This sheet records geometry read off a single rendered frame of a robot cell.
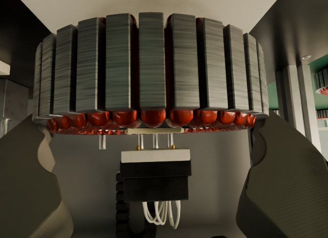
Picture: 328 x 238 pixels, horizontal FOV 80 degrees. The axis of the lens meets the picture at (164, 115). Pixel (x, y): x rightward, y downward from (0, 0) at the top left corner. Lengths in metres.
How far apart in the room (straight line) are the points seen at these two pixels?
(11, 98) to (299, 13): 0.35
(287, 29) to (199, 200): 0.33
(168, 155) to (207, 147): 0.25
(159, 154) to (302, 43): 0.18
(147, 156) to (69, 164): 0.28
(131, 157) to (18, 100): 0.24
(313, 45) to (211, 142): 0.24
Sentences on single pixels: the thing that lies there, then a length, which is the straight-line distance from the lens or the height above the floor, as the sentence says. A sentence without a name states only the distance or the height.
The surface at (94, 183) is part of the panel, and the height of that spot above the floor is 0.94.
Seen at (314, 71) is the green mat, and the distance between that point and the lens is 0.44.
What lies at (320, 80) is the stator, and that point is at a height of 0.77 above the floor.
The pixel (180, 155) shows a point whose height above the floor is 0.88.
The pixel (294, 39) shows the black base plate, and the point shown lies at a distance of 0.24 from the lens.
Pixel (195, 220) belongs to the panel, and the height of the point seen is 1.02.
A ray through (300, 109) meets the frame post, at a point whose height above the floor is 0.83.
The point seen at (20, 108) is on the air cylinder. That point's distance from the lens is 0.37.
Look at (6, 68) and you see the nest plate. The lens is 0.29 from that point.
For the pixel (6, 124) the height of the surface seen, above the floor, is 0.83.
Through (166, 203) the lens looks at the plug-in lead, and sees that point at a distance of 0.33.
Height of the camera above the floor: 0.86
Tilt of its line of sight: 8 degrees down
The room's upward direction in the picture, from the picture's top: 178 degrees clockwise
